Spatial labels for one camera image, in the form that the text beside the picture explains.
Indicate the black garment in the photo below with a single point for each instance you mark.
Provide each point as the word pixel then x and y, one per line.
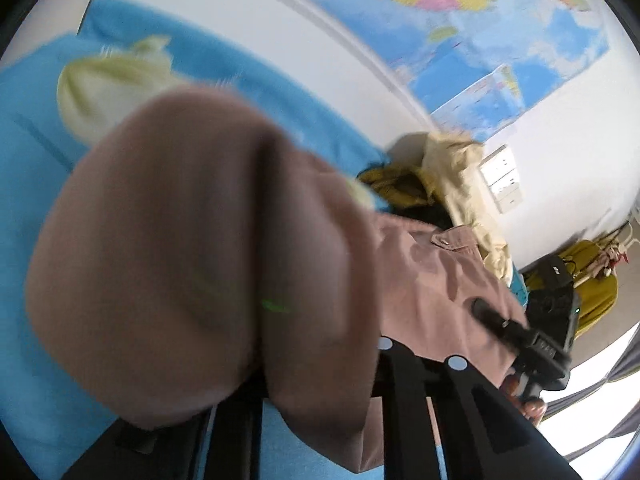
pixel 435 217

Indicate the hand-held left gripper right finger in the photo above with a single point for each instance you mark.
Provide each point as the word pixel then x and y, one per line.
pixel 400 375

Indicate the person's right hand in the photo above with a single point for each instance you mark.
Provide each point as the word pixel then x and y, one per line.
pixel 532 407

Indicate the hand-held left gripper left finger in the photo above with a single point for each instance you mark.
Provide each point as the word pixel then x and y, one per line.
pixel 235 435

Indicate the light green garment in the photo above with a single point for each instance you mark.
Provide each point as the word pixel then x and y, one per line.
pixel 100 90

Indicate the colourful wall map poster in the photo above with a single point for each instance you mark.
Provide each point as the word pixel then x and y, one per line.
pixel 500 35

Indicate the blue bed sheet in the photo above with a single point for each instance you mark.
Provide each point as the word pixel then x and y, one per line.
pixel 30 160

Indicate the mustard garment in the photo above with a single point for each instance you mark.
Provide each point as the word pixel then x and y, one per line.
pixel 395 185

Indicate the grey curtain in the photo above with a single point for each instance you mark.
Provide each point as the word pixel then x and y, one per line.
pixel 617 422

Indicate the pink garment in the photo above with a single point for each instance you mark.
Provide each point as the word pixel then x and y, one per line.
pixel 200 235

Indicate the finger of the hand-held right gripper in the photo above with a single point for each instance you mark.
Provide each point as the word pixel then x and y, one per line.
pixel 500 322

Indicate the white drawer unit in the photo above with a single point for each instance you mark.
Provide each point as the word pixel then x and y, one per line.
pixel 500 177

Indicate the cream garment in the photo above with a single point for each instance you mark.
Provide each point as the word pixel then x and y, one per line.
pixel 465 185

